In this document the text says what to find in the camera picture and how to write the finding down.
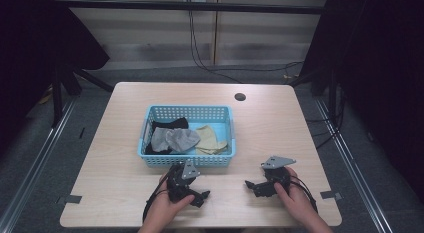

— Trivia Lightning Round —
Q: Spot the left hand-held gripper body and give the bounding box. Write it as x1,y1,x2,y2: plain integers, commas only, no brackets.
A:
166,158,202,204

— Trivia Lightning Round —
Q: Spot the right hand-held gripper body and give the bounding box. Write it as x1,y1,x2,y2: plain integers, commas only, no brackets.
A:
260,155,297,194

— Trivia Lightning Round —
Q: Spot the blue plastic basket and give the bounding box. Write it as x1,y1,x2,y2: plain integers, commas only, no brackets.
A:
137,104,237,169

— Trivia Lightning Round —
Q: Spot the person's left hand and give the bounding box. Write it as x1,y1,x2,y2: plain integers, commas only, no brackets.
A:
143,172,196,228

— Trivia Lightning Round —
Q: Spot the person's right hand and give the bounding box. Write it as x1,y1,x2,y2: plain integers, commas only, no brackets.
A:
273,166,320,225

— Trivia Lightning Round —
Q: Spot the light grey sock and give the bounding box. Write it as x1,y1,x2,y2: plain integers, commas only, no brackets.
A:
150,126,174,153

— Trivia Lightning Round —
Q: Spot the beige sock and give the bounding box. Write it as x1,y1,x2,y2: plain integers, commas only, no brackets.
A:
194,124,229,156

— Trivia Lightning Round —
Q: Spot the grey tape strip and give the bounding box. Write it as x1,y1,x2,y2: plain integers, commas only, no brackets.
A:
319,190,344,201
56,194,83,205

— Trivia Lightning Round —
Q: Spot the black sock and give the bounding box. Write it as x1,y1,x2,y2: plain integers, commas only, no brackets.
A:
144,117,190,156

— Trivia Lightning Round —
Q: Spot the dark curtain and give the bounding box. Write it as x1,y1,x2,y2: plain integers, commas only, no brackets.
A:
0,0,111,157
299,0,424,204

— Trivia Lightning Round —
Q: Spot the black metal stand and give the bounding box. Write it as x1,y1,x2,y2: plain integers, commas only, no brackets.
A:
49,61,115,129

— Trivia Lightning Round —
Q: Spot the black horizontal bar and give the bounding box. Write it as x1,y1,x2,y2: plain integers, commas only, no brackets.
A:
39,0,330,16

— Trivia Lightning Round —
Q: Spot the left hand-held gripper black cable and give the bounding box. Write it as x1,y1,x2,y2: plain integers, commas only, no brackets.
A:
142,166,178,225

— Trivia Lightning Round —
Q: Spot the hand-held gripper black cable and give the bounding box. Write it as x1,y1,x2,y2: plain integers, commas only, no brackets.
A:
142,166,178,225
289,175,319,215

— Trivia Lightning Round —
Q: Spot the right hand-held gripper black cable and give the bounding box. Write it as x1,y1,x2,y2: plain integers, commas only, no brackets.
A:
289,175,319,215

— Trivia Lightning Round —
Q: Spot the metal floor rail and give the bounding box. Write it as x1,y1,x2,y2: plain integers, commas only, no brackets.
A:
314,98,396,233
0,98,78,233

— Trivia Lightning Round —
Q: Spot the black wall cable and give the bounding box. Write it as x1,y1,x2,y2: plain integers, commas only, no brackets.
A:
188,8,305,85

